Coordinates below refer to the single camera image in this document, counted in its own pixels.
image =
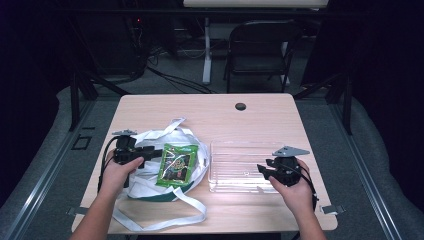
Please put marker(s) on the person's left hand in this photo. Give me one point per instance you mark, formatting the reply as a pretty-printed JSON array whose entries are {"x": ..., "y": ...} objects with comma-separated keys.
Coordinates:
[{"x": 116, "y": 173}]

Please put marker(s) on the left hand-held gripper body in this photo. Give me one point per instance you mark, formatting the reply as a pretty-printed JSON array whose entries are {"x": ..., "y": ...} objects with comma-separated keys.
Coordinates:
[{"x": 125, "y": 150}]

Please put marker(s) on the white tote bag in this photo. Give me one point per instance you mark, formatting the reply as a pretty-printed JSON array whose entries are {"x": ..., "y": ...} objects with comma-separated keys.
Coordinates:
[{"x": 181, "y": 137}]

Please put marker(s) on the person's right hand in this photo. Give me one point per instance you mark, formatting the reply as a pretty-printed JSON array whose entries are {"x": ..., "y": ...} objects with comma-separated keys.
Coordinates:
[{"x": 296, "y": 196}]

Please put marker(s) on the green snack packet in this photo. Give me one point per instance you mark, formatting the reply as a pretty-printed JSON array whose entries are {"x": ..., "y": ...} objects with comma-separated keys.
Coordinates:
[{"x": 176, "y": 165}]

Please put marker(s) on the aluminium floor rail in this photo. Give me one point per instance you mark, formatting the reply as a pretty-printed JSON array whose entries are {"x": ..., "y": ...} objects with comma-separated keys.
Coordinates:
[
  {"x": 366, "y": 176},
  {"x": 43, "y": 180}
]

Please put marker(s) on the white desk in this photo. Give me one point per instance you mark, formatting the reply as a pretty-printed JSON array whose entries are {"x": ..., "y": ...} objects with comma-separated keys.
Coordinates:
[{"x": 255, "y": 2}]

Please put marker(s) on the dark computer tower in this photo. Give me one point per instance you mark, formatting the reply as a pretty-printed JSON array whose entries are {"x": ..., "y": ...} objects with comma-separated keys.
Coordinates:
[{"x": 110, "y": 43}]

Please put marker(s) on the black metal stand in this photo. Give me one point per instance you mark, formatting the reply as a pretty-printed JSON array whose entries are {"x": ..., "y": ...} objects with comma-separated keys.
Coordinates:
[
  {"x": 347, "y": 106},
  {"x": 75, "y": 100}
]

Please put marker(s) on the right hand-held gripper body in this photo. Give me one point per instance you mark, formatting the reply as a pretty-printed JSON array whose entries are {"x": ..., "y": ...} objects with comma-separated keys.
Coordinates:
[{"x": 287, "y": 166}]

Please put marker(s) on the black folding chair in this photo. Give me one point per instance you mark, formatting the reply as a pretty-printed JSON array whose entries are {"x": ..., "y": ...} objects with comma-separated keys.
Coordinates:
[{"x": 260, "y": 46}]

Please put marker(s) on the clear plastic container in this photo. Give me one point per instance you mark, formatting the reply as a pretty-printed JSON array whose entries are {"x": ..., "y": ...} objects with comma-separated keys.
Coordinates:
[{"x": 233, "y": 166}]

